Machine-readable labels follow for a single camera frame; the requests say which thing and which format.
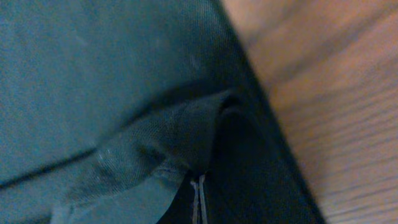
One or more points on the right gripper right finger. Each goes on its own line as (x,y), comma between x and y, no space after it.
(204,218)

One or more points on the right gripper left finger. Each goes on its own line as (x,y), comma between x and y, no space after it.
(195,204)

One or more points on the black t-shirt with white logo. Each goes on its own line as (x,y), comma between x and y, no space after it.
(110,108)

